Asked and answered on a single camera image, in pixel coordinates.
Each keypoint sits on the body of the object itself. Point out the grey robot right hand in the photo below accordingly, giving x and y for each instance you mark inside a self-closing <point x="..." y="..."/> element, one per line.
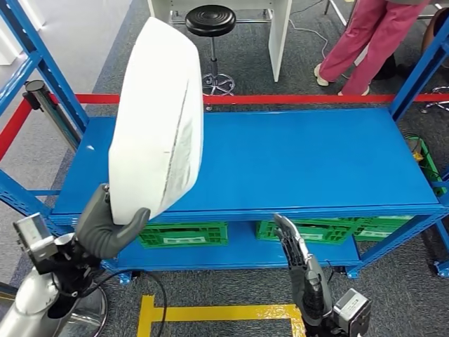
<point x="312" y="288"/>

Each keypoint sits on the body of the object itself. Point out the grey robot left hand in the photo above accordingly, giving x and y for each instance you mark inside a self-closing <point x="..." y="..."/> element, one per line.
<point x="98" y="232"/>

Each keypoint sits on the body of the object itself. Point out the white curved body panel part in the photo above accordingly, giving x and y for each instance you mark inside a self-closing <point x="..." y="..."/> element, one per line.
<point x="154" y="121"/>

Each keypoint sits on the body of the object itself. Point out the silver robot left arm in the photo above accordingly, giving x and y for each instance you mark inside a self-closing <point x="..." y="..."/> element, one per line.
<point x="32" y="302"/>

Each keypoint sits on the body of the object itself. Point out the blue metal shelf rack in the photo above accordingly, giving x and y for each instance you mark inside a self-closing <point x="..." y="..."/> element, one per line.
<point x="298" y="163"/>

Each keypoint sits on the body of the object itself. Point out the red barrier belt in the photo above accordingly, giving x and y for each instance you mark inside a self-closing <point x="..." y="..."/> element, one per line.
<point x="281" y="99"/>
<point x="13" y="128"/>

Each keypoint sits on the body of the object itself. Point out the chrome star chair base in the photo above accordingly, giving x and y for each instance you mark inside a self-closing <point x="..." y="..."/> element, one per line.
<point x="436" y="104"/>

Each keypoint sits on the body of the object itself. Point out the white desk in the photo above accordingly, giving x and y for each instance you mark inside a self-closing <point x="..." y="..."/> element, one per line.
<point x="278" y="37"/>

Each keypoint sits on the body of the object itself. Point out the person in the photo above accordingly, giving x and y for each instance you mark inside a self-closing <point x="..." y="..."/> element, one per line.
<point x="433" y="32"/>
<point x="368" y="42"/>

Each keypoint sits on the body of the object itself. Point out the black round stool chrome base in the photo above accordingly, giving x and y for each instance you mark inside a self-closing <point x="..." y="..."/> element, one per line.
<point x="210" y="21"/>

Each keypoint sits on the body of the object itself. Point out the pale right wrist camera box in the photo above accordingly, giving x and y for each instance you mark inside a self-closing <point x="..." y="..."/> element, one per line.
<point x="352" y="311"/>

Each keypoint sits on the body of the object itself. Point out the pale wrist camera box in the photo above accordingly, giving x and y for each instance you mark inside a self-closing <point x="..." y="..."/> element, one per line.
<point x="33" y="237"/>
<point x="352" y="311"/>

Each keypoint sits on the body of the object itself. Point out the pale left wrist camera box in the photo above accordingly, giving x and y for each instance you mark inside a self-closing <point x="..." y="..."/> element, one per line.
<point x="33" y="237"/>

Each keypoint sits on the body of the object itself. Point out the black barrier post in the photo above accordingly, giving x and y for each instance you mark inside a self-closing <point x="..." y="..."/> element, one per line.
<point x="52" y="111"/>

